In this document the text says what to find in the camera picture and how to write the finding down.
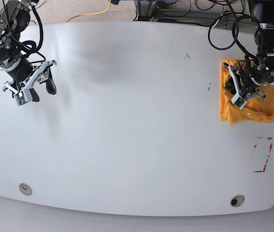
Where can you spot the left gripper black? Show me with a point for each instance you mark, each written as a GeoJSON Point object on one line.
{"type": "Point", "coordinates": [246, 85]}

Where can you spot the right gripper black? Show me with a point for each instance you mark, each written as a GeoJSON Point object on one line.
{"type": "Point", "coordinates": [24, 69]}

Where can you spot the orange t-shirt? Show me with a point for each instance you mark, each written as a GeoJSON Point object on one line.
{"type": "Point", "coordinates": [257, 109]}

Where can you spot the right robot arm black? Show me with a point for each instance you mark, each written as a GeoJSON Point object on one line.
{"type": "Point", "coordinates": [14, 19]}

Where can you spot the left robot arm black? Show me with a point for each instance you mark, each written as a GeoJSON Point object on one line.
{"type": "Point", "coordinates": [258, 70]}

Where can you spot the red tape rectangle marking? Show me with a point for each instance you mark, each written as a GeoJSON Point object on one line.
{"type": "Point", "coordinates": [261, 154]}

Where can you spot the left table grommet hole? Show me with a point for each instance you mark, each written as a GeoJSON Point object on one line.
{"type": "Point", "coordinates": [25, 189]}

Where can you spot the table grommet hole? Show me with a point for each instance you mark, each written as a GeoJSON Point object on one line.
{"type": "Point", "coordinates": [25, 189]}
{"type": "Point", "coordinates": [237, 201]}

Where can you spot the right table grommet hole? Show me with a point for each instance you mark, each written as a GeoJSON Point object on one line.
{"type": "Point", "coordinates": [237, 201]}

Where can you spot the aluminium frame rail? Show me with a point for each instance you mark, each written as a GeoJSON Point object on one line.
{"type": "Point", "coordinates": [194, 12]}

